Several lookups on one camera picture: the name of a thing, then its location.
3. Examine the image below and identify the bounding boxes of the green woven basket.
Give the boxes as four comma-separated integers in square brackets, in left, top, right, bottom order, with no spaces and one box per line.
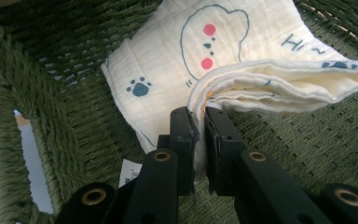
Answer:
[0,0,358,224]

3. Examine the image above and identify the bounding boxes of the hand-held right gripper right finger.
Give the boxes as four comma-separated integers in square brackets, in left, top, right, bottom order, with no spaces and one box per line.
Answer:
[203,105,247,198]

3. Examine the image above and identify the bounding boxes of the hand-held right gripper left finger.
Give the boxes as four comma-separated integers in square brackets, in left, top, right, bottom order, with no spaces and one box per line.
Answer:
[156,105,200,197]

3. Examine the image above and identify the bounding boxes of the cream printed cloth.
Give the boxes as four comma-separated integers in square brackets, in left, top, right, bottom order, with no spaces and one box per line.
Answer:
[101,0,358,189]

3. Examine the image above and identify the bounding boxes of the pale blue table mat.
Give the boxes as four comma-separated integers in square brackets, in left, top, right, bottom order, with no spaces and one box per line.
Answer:
[13,122,54,216]

